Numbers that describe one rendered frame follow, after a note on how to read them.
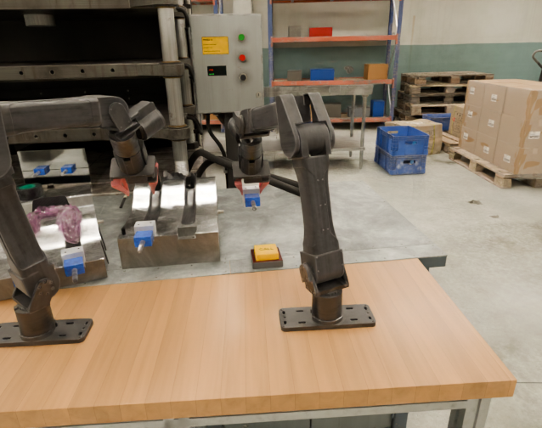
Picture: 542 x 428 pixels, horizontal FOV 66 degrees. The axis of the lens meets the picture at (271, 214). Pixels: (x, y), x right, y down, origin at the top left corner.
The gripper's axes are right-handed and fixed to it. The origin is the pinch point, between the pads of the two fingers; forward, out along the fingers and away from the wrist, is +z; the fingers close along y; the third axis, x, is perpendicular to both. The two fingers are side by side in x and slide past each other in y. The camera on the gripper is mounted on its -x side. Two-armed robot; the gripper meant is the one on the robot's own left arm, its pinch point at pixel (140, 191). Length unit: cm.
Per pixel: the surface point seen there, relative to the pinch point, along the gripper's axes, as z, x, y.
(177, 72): 15, -73, -7
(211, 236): 10.7, 8.5, -16.8
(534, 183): 213, -160, -323
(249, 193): 11.5, -6.2, -28.3
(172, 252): 13.8, 10.4, -5.9
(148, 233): 7.4, 8.2, -0.8
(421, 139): 215, -232, -234
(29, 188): 19.8, -21.7, 39.2
